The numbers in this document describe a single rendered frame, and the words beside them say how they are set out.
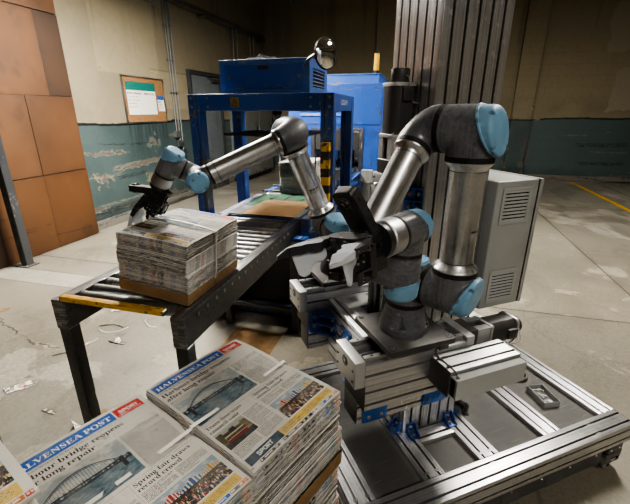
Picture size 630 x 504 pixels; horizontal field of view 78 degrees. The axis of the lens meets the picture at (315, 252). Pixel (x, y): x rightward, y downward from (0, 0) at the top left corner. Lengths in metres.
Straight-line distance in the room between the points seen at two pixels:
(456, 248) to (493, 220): 0.42
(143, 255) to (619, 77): 9.91
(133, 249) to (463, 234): 1.07
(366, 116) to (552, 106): 6.08
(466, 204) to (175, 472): 0.84
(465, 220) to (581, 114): 9.31
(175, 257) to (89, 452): 0.68
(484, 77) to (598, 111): 9.03
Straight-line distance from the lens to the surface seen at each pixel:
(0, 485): 0.59
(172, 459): 0.87
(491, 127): 0.96
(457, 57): 1.31
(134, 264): 1.50
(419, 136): 1.01
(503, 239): 1.50
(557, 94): 10.13
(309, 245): 0.65
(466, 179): 1.00
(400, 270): 0.81
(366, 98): 4.68
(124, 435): 0.95
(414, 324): 1.18
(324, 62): 2.38
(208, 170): 1.40
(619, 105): 10.49
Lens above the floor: 1.45
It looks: 20 degrees down
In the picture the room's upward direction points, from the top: straight up
